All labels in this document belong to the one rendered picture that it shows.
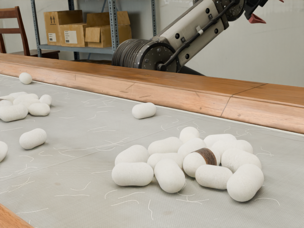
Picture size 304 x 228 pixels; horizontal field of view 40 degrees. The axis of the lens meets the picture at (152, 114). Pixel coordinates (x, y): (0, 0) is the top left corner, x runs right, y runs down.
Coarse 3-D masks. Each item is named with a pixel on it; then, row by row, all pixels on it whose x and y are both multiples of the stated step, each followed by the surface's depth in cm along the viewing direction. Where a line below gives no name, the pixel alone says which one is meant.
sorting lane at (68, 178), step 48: (0, 96) 73; (96, 96) 68; (48, 144) 46; (96, 144) 45; (144, 144) 44; (288, 144) 41; (0, 192) 35; (48, 192) 34; (96, 192) 34; (144, 192) 33; (192, 192) 32; (288, 192) 32
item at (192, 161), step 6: (216, 150) 36; (186, 156) 35; (192, 156) 34; (198, 156) 34; (216, 156) 35; (186, 162) 34; (192, 162) 34; (198, 162) 34; (204, 162) 34; (186, 168) 34; (192, 168) 34; (192, 174) 34
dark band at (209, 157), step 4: (204, 148) 36; (208, 148) 36; (200, 152) 35; (204, 152) 35; (208, 152) 35; (212, 152) 35; (204, 156) 35; (208, 156) 35; (212, 156) 35; (208, 160) 34; (212, 160) 35; (216, 160) 35; (208, 164) 34; (212, 164) 35; (216, 164) 35
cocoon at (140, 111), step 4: (140, 104) 53; (144, 104) 53; (148, 104) 53; (152, 104) 54; (136, 108) 53; (140, 108) 53; (144, 108) 53; (148, 108) 53; (152, 108) 53; (132, 112) 53; (136, 112) 53; (140, 112) 53; (144, 112) 53; (148, 112) 53; (152, 112) 53; (136, 116) 53; (140, 116) 53; (144, 116) 53; (148, 116) 54
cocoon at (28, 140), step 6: (30, 132) 45; (36, 132) 45; (42, 132) 45; (24, 138) 44; (30, 138) 44; (36, 138) 44; (42, 138) 45; (24, 144) 44; (30, 144) 44; (36, 144) 45
